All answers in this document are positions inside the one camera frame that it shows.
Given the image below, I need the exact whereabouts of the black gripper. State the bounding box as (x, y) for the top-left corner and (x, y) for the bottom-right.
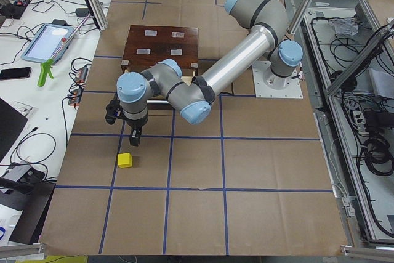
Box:
(126, 115), (148, 147)

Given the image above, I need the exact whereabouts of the yellow block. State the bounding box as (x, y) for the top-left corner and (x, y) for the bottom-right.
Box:
(117, 153), (132, 168)

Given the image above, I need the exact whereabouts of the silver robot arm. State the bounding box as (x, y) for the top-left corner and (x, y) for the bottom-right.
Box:
(105, 0), (303, 146)

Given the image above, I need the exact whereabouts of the dark wooden drawer cabinet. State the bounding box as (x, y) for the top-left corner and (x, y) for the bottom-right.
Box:
(121, 25), (198, 76)

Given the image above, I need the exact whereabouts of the black laptop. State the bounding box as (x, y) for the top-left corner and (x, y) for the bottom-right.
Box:
(0, 99), (28, 160)

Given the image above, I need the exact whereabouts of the blue teach pendant tablet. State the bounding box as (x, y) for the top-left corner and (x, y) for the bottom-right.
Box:
(21, 23), (73, 63)

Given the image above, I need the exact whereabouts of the black smartphone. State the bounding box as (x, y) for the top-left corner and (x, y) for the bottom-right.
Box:
(0, 67), (32, 81)

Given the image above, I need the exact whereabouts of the black power adapter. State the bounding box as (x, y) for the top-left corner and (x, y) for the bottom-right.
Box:
(75, 8), (89, 17)

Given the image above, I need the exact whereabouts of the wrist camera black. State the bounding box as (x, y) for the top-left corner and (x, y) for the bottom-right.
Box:
(105, 99), (121, 125)

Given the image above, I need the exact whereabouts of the green handled grabber stick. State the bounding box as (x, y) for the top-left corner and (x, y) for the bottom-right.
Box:
(37, 14), (91, 87)

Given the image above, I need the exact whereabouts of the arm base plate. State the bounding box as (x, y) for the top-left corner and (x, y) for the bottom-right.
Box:
(252, 61), (303, 99)

